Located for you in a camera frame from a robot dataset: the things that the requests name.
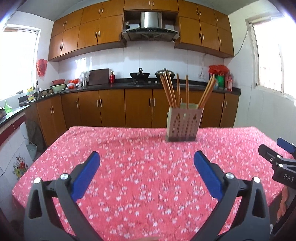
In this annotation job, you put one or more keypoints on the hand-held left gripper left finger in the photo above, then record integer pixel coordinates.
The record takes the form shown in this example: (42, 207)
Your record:
(86, 176)

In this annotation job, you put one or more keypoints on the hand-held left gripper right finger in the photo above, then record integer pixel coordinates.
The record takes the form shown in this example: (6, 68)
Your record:
(208, 173)

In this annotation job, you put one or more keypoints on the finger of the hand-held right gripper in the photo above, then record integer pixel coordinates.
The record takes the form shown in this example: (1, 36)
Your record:
(286, 146)
(269, 153)

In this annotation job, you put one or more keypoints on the beige perforated chopstick holder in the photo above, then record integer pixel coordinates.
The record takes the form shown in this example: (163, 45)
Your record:
(183, 125)

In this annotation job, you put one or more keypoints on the bunch of chopsticks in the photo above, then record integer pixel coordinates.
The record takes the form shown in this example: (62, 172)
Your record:
(177, 92)

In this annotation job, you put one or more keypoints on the person's right hand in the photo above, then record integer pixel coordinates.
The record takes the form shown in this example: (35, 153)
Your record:
(283, 204)

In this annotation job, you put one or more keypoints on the red floral tablecloth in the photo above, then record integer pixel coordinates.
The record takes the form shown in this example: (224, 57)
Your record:
(143, 166)

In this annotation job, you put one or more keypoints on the wooden base cabinets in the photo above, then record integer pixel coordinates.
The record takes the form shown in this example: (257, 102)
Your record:
(111, 106)

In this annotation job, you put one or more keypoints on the red oil bottle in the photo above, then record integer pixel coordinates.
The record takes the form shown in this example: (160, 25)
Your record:
(228, 82)

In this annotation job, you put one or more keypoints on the green bottle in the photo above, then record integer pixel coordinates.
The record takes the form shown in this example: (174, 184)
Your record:
(221, 82)

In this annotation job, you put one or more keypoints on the large bright window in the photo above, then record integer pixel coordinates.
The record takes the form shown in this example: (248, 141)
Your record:
(275, 58)

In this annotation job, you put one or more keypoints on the green basin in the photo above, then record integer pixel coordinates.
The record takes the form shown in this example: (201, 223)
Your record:
(59, 88)

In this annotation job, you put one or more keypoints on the red and white bag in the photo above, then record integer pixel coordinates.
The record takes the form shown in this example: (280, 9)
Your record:
(73, 83)

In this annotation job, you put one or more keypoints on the black-topped side counter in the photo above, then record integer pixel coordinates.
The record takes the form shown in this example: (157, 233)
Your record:
(11, 115)

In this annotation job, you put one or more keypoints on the clear glass jars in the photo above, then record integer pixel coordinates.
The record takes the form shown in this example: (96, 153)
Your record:
(84, 78)

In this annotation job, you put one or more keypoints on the black kitchen countertop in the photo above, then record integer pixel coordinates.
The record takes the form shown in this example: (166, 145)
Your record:
(120, 84)

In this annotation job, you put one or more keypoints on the crumpled red plastic bag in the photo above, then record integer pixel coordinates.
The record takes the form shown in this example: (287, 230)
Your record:
(218, 69)

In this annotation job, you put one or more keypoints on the red basin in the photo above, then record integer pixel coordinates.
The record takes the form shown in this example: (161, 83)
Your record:
(58, 82)

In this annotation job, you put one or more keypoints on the yellow detergent bottle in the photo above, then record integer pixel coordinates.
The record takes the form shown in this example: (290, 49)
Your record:
(30, 93)

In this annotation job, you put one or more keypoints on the sink faucet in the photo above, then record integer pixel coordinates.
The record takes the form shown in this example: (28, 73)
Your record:
(38, 89)

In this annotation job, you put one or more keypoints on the dark wooden cutting board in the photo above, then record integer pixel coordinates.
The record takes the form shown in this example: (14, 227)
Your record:
(99, 77)

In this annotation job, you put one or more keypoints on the small red bottle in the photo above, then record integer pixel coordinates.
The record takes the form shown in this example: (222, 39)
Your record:
(112, 78)

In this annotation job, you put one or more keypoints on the wok with metal lid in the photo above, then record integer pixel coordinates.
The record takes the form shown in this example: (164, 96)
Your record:
(170, 72)

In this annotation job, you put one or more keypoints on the gas stove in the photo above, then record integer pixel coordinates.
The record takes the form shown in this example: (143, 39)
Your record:
(143, 83)

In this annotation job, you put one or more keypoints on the black pan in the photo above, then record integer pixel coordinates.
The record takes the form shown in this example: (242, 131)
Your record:
(140, 75)

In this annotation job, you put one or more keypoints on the hanging red plastic bag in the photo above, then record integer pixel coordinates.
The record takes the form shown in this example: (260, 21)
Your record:
(42, 67)

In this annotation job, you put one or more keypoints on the window over sink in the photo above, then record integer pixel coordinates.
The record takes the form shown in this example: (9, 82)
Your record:
(18, 62)

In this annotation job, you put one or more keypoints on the steel range hood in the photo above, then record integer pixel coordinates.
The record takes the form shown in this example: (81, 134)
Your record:
(150, 23)

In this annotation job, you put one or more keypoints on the wall socket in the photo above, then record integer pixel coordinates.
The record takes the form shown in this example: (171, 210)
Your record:
(202, 76)

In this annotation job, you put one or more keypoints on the wide wooden wall cabinet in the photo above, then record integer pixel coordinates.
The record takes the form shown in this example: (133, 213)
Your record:
(87, 34)

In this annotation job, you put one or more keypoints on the small wooden wall cabinet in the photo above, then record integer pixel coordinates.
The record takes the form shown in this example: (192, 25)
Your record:
(150, 4)

